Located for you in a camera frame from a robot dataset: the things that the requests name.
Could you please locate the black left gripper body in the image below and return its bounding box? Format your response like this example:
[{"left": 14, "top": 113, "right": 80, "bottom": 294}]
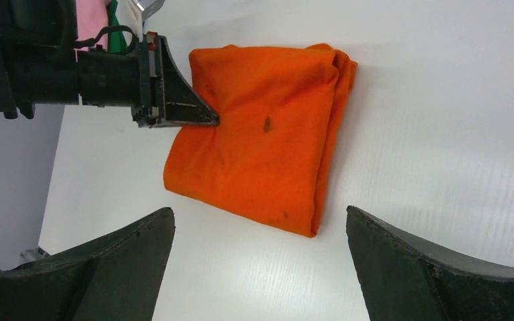
[{"left": 0, "top": 1, "right": 149, "bottom": 119}]

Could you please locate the orange t shirt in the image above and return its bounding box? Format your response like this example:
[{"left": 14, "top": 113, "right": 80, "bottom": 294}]
[{"left": 163, "top": 43, "right": 359, "bottom": 237}]

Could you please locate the pink folded t shirt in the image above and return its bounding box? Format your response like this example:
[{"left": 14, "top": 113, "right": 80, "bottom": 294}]
[{"left": 76, "top": 0, "right": 111, "bottom": 41}]

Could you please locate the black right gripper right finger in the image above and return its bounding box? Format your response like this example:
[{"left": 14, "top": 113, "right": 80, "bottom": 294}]
[{"left": 346, "top": 206, "right": 514, "bottom": 320}]

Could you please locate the green folded t shirt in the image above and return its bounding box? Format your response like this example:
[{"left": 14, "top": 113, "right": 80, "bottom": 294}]
[{"left": 106, "top": 0, "right": 128, "bottom": 54}]

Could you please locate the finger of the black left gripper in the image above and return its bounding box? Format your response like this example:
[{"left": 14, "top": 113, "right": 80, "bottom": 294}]
[{"left": 155, "top": 35, "right": 220, "bottom": 128}]

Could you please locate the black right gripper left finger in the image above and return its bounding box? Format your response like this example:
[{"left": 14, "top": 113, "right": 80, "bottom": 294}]
[{"left": 0, "top": 207, "right": 175, "bottom": 320}]

